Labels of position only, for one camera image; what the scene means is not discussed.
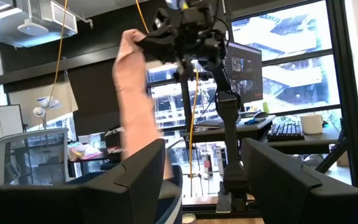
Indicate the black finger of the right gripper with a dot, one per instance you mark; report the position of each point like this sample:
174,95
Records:
163,42
166,55

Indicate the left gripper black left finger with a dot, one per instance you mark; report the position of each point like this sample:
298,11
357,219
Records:
73,203

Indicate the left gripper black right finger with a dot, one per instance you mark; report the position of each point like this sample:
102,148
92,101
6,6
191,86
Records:
291,199

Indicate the pink cloth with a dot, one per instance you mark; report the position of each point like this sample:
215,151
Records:
134,102

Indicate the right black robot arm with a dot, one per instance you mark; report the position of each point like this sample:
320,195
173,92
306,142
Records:
228,140

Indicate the black cluttered desk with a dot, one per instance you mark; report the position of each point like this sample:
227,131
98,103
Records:
89,159

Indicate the clear plastic bag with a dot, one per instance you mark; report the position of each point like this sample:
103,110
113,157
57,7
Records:
84,152

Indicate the black standing desk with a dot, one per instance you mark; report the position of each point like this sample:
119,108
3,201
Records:
291,144

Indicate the black computer monitor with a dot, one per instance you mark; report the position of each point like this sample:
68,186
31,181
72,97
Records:
244,71

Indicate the white mesh office chair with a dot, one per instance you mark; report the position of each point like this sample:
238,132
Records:
30,155

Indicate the black keyboard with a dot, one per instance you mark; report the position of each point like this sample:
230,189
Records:
286,132

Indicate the black tissue box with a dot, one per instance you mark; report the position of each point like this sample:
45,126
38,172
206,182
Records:
113,138

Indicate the white mug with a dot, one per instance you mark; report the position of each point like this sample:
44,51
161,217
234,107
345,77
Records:
311,124

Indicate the cardboard box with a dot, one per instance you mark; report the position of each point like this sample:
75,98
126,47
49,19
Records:
357,155

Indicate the computer mouse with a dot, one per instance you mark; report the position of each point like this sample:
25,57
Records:
261,115

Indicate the green cup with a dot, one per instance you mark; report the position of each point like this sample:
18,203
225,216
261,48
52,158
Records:
265,107

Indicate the white flower decoration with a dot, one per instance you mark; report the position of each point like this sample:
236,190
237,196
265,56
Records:
45,107

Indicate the beige window shade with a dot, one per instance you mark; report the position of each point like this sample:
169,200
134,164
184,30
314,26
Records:
57,99

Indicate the black window pillar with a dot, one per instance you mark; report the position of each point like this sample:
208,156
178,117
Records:
350,93

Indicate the round white ceiling device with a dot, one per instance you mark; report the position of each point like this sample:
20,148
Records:
33,28

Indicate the black stand post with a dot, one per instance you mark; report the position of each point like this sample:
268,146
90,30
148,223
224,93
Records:
186,102

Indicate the silver arm base bracket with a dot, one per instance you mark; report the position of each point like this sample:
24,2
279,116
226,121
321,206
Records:
223,202

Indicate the silver air duct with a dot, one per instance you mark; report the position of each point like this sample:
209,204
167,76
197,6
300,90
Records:
17,25

